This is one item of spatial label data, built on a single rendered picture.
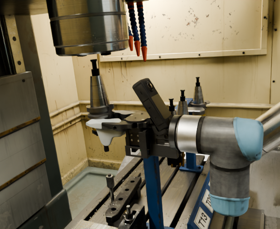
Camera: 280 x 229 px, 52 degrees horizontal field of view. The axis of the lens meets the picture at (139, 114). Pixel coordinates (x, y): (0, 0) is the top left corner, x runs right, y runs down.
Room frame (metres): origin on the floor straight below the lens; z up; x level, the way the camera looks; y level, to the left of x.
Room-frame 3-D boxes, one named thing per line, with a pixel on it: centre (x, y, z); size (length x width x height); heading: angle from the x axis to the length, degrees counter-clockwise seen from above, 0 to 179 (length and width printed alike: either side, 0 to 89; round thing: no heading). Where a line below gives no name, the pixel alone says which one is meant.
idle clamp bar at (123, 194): (0.91, 0.08, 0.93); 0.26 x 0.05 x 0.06; 160
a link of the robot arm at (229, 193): (0.52, -0.17, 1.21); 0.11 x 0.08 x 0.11; 160
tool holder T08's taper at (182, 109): (0.90, -0.14, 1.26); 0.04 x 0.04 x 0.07
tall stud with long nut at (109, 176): (0.95, 0.13, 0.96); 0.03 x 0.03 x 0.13
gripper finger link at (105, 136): (0.60, 0.08, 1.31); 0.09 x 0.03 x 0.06; 75
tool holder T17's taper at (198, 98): (1.10, -0.23, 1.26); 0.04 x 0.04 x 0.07
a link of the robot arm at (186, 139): (0.54, -0.10, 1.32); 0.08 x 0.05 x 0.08; 152
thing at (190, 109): (1.05, -0.21, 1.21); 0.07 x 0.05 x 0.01; 65
